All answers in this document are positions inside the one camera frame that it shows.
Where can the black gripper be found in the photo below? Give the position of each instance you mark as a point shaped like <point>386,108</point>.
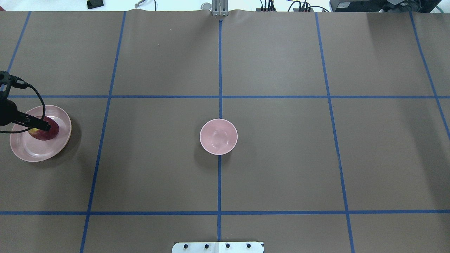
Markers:
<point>7,112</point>

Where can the pink plate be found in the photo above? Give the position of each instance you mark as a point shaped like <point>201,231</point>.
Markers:
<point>40,133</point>

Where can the pink bowl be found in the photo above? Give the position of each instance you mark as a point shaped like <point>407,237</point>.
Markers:
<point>218,136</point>

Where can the small black square pad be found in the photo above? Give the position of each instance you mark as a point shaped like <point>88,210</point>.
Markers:
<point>92,4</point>

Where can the brown paper table cover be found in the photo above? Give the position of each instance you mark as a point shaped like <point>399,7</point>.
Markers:
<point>308,132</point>

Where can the orange black power strip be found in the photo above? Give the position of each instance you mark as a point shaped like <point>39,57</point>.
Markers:
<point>286,5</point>

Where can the black laptop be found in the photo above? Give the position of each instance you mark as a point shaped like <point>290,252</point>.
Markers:
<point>394,6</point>

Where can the aluminium frame post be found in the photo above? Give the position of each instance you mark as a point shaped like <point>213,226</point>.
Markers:
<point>220,8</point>

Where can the white pedestal column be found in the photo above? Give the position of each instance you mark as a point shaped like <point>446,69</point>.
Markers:
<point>219,247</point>

